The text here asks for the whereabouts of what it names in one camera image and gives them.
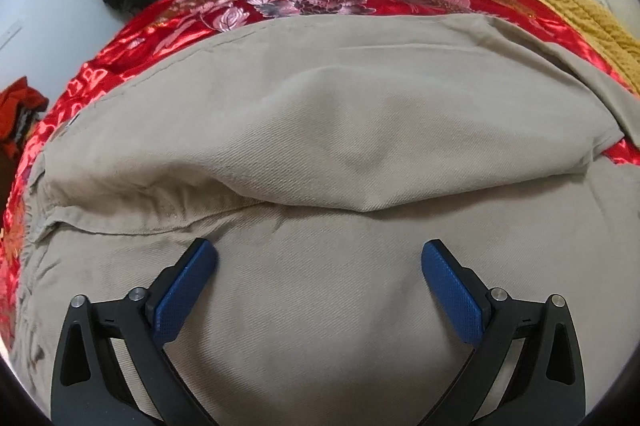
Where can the red crumpled cloth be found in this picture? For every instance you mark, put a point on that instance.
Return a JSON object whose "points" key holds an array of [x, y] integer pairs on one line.
{"points": [[20, 106]]}

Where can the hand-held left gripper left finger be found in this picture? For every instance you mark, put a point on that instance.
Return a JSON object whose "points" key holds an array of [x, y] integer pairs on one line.
{"points": [[187, 286]]}

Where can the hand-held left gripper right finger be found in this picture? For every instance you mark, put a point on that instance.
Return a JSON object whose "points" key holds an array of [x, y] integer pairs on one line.
{"points": [[450, 291]]}

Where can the white wall trunking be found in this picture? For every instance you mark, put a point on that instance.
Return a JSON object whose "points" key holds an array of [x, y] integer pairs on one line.
{"points": [[11, 35]]}

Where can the beige pants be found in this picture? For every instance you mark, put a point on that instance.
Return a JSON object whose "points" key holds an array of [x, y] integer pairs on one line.
{"points": [[320, 106]]}

